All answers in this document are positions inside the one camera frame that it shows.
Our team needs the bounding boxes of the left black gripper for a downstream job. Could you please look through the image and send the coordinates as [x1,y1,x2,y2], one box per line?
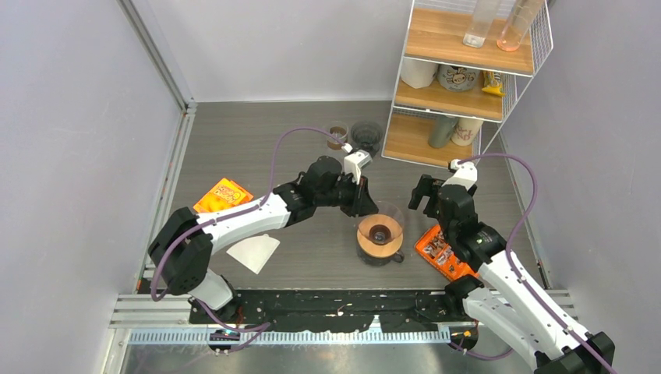
[316,171,378,218]

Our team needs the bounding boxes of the pink transparent plastic dripper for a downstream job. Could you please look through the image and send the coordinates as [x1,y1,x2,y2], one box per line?
[357,201,405,257]

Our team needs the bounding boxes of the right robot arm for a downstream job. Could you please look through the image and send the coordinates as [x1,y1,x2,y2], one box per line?
[408,175,615,373]

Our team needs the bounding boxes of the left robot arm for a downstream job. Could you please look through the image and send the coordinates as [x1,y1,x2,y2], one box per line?
[147,150,378,323]

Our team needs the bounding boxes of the dark glass coffee server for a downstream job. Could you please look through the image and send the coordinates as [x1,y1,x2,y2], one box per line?
[356,235,405,266]

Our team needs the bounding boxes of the smoky grey plastic dripper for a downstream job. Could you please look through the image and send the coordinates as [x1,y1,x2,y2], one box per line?
[350,121,384,158]

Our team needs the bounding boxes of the orange razor box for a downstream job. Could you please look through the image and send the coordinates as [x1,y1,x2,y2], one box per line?
[415,224,479,281]

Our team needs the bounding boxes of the green grey cup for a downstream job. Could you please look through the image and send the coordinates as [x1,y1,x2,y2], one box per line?
[427,115,458,149]

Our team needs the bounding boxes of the white printed paper cup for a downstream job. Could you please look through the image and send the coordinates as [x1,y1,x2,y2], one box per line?
[451,118,484,146]

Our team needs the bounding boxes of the glass carafe brown collar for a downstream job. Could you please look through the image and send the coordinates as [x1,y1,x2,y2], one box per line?
[325,121,348,150]

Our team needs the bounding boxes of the grey cartoon tin can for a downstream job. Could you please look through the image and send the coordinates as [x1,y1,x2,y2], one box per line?
[437,64,481,92]

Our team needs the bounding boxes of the white paper roll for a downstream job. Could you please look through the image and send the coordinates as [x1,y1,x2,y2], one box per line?
[400,58,438,89]

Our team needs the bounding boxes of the yellow snack packet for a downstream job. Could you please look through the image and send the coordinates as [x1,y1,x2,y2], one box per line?
[482,70,507,97]

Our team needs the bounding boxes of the orange snack packet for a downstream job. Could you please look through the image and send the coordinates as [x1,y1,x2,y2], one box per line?
[193,178,253,213]

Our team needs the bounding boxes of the clear glass bottle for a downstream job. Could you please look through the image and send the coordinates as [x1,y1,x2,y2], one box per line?
[462,0,502,48]

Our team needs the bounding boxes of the pink tinted glass bottle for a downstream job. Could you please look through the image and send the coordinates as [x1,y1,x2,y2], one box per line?
[497,0,546,52]

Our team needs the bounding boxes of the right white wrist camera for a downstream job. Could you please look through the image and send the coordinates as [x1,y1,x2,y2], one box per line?
[442,159,478,191]

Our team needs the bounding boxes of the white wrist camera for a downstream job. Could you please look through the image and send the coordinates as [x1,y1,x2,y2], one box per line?
[341,143,373,185]
[442,159,478,191]

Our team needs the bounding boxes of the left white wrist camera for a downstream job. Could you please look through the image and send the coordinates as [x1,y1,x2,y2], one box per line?
[341,143,373,185]

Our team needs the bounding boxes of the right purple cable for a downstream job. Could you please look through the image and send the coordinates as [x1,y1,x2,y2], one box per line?
[457,152,620,374]

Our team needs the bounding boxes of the white wire wooden shelf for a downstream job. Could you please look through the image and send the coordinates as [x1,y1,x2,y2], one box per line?
[381,1,553,168]

